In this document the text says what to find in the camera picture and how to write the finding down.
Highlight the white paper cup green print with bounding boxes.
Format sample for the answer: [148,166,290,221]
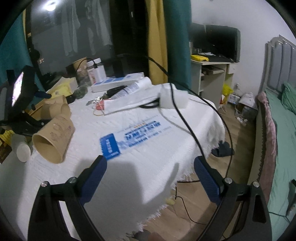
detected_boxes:
[11,133,31,163]

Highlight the grey bed headboard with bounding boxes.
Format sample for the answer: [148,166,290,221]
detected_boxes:
[260,35,295,95]

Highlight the white tablecloth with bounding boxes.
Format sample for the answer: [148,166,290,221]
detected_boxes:
[1,94,225,240]

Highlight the brown paper cup lying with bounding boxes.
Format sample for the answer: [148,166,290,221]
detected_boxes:
[41,103,71,120]

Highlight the blue white paper strip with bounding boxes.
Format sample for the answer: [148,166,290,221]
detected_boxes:
[99,115,172,160]

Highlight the yellow tissue box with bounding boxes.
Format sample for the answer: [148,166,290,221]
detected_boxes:
[46,77,78,98]

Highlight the white desk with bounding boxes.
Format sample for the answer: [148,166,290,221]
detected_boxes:
[191,60,237,109]

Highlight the white long box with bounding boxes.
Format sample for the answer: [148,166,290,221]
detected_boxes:
[91,72,144,93]

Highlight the green bed sheet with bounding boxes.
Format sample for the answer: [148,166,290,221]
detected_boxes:
[265,82,295,240]

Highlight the black cable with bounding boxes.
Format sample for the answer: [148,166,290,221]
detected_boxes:
[76,53,234,227]

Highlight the black monitor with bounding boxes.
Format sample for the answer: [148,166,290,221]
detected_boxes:
[189,23,241,63]

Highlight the white pill bottle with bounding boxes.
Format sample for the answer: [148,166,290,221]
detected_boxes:
[87,58,107,84]

